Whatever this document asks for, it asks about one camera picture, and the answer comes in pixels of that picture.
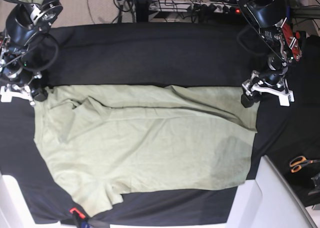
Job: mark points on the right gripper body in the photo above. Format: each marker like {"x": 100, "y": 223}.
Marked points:
{"x": 18, "y": 78}

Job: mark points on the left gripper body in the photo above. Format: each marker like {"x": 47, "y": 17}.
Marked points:
{"x": 274, "y": 79}

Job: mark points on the red black clamp right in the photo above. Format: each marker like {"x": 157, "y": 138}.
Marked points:
{"x": 301, "y": 37}

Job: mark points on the white power strip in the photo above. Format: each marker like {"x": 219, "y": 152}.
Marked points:
{"x": 184, "y": 6}

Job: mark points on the orange handled scissors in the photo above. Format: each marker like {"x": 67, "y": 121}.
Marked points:
{"x": 300, "y": 162}

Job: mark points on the red blue clamp bottom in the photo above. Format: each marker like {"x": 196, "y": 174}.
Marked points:
{"x": 80, "y": 220}

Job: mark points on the green T-shirt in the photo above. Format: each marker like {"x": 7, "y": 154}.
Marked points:
{"x": 100, "y": 142}

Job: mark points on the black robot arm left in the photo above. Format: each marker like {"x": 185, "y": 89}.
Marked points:
{"x": 270, "y": 20}

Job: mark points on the white block left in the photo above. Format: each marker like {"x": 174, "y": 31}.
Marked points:
{"x": 14, "y": 212}

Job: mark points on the white block right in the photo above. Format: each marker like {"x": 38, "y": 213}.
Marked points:
{"x": 268, "y": 202}

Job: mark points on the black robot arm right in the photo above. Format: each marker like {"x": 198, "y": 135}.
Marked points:
{"x": 26, "y": 27}

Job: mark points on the black device at right edge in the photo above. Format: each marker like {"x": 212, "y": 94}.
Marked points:
{"x": 316, "y": 182}

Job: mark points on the white block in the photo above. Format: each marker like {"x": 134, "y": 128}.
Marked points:
{"x": 268, "y": 202}
{"x": 14, "y": 212}

